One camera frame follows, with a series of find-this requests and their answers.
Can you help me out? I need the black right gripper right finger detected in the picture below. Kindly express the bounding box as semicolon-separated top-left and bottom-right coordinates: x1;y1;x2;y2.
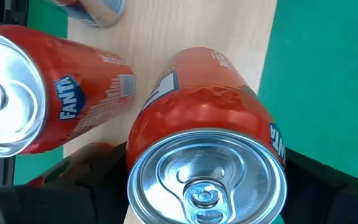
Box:
280;148;358;224

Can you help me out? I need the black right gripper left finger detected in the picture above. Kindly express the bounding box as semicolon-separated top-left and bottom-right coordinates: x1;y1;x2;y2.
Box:
0;142;129;224

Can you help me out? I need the red Coca-Cola can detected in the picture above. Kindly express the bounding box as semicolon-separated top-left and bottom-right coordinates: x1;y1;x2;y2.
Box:
26;142;117;187

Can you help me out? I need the red Fanta can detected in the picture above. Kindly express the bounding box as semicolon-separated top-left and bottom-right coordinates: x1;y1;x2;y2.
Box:
125;46;288;224
0;24;136;158

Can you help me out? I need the blue silver Red Bull can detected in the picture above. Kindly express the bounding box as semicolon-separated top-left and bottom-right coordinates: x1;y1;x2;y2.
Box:
47;0;127;29

